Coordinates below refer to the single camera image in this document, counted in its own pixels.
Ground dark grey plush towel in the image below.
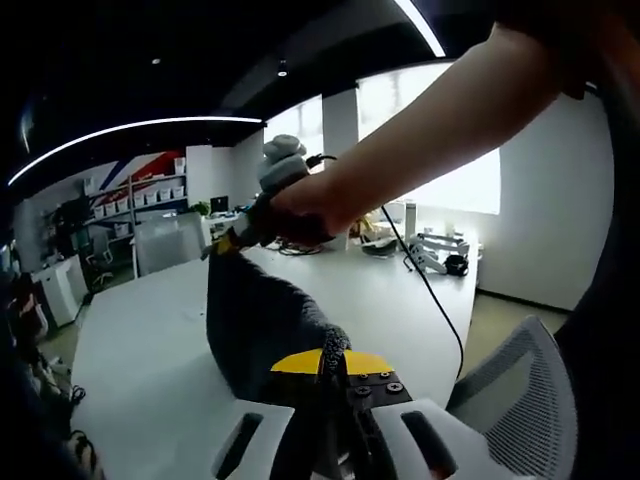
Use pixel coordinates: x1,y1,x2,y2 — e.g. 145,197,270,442
205,245,354,407

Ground person's right hand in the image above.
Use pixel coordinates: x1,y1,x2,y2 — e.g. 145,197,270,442
264,172,362,250

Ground grey desk partition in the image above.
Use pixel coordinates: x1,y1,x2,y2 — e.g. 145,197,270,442
133,209,209,277

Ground storage shelf with white bins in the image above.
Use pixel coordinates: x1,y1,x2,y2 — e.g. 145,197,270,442
81,156,190,237

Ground white office chair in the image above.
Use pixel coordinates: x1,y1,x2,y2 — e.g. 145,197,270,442
86,233,115,292

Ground black and white headset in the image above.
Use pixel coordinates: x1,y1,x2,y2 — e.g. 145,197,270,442
360,237,398,259

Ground grey mesh office chair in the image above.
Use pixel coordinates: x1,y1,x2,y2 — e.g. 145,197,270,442
446,314,580,480

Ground long ceiling light strip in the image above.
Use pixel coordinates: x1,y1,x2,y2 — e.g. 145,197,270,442
393,0,447,58
6,116,264,187

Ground white jointed device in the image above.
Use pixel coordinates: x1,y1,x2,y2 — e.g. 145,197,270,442
406,230,472,276

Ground white cabinet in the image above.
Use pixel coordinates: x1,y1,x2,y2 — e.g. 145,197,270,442
31,253,89,330

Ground large bright window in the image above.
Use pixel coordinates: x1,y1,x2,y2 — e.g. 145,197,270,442
264,62,502,217

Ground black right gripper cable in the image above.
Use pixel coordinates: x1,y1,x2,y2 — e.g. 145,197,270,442
304,153,465,382

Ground black cable bundle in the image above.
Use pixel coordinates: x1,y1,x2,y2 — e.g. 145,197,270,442
68,383,105,472

